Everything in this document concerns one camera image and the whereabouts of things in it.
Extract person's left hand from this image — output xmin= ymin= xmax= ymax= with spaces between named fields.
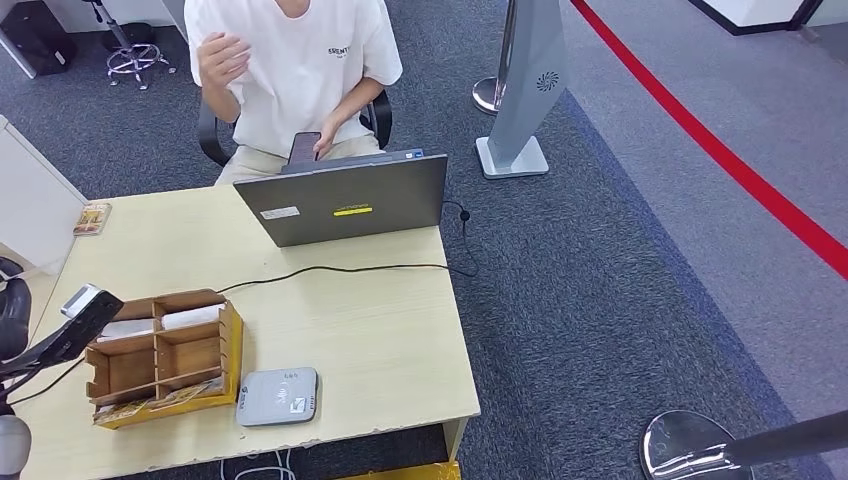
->
xmin=312 ymin=115 xmax=343 ymax=162

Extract person's right hand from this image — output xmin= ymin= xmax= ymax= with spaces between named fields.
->
xmin=197 ymin=31 xmax=252 ymax=91

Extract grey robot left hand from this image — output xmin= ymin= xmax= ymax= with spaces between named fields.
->
xmin=0 ymin=276 xmax=32 ymax=362

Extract black smartphone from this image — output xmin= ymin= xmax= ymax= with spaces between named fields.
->
xmin=287 ymin=131 xmax=323 ymax=166

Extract gold patterned key cards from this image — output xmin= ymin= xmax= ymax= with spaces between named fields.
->
xmin=92 ymin=377 xmax=225 ymax=422

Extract person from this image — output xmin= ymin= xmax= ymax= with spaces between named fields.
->
xmin=183 ymin=0 xmax=404 ymax=187

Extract white card stack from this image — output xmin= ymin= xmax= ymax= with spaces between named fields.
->
xmin=160 ymin=303 xmax=227 ymax=331
xmin=99 ymin=318 xmax=157 ymax=342

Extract gold patterned card pack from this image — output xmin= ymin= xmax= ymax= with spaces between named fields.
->
xmin=72 ymin=202 xmax=113 ymax=237

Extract grey card reader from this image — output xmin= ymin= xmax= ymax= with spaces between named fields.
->
xmin=235 ymin=367 xmax=320 ymax=428

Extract white desk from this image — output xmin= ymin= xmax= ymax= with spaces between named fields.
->
xmin=0 ymin=0 xmax=193 ymax=79

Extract grey laptop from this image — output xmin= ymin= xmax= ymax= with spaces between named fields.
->
xmin=233 ymin=148 xmax=450 ymax=249

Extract black office chair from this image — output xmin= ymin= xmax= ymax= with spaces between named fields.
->
xmin=197 ymin=89 xmax=393 ymax=168

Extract chrome stool base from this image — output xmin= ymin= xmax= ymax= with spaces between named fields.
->
xmin=82 ymin=0 xmax=178 ymax=91

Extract small black floor bag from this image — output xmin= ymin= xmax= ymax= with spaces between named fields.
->
xmin=102 ymin=21 xmax=157 ymax=51

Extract white partition panel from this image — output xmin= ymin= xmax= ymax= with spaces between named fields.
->
xmin=0 ymin=115 xmax=89 ymax=276

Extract black computer case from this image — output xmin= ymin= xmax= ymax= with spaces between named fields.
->
xmin=0 ymin=0 xmax=77 ymax=76

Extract grey kiosk stand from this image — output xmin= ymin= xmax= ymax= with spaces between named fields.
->
xmin=475 ymin=0 xmax=570 ymax=181

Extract yellow cardboard tray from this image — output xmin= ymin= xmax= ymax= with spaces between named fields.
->
xmin=92 ymin=301 xmax=245 ymax=431

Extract yellow box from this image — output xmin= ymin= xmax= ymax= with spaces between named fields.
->
xmin=334 ymin=461 xmax=462 ymax=480

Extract red barrier belt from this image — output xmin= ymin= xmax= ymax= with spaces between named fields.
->
xmin=570 ymin=0 xmax=848 ymax=283

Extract white counter black plinth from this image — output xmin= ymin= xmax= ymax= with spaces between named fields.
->
xmin=685 ymin=0 xmax=848 ymax=38

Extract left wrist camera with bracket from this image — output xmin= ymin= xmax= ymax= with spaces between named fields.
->
xmin=0 ymin=283 xmax=126 ymax=386

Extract black desk cable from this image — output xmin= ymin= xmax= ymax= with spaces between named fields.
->
xmin=6 ymin=200 xmax=480 ymax=407

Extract chrome stanchion post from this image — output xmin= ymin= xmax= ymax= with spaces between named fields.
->
xmin=471 ymin=0 xmax=519 ymax=117

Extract white cable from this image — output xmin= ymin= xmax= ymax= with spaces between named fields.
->
xmin=220 ymin=449 xmax=298 ymax=480

